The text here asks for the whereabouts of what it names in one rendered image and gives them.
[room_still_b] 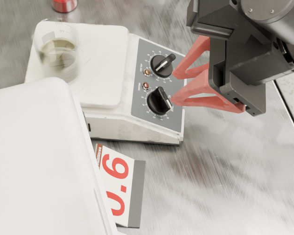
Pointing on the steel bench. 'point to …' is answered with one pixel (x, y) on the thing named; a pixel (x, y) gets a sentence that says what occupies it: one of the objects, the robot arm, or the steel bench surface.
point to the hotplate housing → (123, 112)
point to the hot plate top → (95, 65)
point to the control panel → (177, 114)
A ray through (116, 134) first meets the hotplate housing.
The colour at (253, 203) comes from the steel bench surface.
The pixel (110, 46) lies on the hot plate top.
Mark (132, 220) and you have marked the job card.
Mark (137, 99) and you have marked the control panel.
